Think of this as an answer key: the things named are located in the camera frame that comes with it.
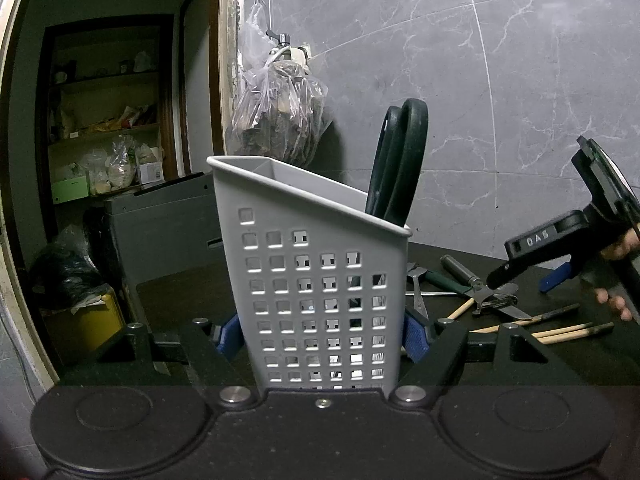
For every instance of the white perforated utensil basket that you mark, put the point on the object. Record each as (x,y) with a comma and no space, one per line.
(310,285)

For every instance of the green box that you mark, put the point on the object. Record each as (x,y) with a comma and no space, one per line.
(70,191)

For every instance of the yellow box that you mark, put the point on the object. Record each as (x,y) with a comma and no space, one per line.
(90,325)

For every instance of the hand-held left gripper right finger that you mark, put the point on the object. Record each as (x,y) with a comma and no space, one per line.
(416,337)

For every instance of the small white box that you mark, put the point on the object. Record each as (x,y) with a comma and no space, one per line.
(150,165)

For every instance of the wooden shelf unit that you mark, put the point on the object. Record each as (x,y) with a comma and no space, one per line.
(105,110)

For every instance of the clear food bag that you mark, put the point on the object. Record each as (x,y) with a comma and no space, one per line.
(112,165)

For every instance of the hanging clear plastic bag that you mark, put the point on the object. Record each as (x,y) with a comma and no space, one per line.
(280,110)

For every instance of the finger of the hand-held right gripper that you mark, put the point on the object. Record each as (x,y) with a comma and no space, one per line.
(556,276)
(502,274)

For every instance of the grey cabinet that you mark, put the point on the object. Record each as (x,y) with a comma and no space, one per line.
(165,240)

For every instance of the person's right hand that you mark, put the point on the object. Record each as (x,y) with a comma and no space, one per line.
(612,302)

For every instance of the wooden door frame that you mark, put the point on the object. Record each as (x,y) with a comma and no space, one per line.
(25,210)

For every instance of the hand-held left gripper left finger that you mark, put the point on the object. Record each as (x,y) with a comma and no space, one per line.
(231,337)

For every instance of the black plastic bag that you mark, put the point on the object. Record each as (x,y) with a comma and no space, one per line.
(65,265)

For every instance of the metal peeler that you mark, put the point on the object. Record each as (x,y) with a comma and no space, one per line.
(417,290)

